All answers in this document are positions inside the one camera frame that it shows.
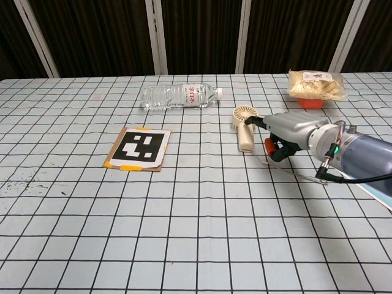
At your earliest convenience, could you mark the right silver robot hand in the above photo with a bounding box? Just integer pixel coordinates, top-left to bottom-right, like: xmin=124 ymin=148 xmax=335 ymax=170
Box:
xmin=244 ymin=111 xmax=331 ymax=163

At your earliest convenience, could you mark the cream handheld fan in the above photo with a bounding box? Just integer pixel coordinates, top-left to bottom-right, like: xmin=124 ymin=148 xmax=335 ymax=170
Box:
xmin=231 ymin=105 xmax=260 ymax=153

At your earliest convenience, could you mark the orange box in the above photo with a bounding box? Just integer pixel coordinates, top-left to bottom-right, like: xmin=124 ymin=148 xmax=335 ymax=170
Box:
xmin=297 ymin=96 xmax=323 ymax=110

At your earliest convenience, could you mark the clear bag of snacks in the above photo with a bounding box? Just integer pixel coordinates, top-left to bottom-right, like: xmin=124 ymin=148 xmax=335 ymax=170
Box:
xmin=287 ymin=69 xmax=348 ymax=102

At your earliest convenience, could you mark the printed paper brochure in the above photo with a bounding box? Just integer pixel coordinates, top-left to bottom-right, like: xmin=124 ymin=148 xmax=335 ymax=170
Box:
xmin=345 ymin=174 xmax=392 ymax=213

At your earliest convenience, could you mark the clear plastic water bottle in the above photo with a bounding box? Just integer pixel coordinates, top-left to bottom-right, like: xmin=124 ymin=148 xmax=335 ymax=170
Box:
xmin=140 ymin=83 xmax=224 ymax=111

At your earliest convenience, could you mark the checked light blue tablecloth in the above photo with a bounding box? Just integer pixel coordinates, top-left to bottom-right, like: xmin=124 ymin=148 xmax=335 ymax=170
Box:
xmin=0 ymin=71 xmax=392 ymax=294

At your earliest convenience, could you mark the cardboard with black-white marker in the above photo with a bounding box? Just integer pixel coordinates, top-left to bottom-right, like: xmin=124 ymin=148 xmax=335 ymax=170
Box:
xmin=102 ymin=126 xmax=173 ymax=173

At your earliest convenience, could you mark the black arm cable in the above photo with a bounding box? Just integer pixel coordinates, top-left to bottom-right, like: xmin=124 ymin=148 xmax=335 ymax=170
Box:
xmin=315 ymin=143 xmax=392 ymax=184

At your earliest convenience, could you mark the white metal frame post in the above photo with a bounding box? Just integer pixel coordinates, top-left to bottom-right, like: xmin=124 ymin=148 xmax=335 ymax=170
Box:
xmin=235 ymin=0 xmax=253 ymax=75
xmin=329 ymin=0 xmax=368 ymax=73
xmin=13 ymin=0 xmax=60 ymax=78
xmin=144 ymin=0 xmax=168 ymax=76

